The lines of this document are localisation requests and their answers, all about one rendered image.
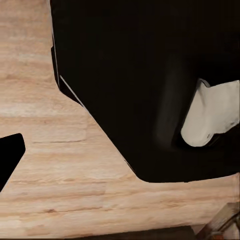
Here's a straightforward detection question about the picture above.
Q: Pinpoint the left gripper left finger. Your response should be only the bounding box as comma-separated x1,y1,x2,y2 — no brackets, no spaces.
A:
0,133,26,192

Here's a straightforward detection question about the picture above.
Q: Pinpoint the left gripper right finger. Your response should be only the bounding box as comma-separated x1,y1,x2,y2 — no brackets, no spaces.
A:
224,132,240,172

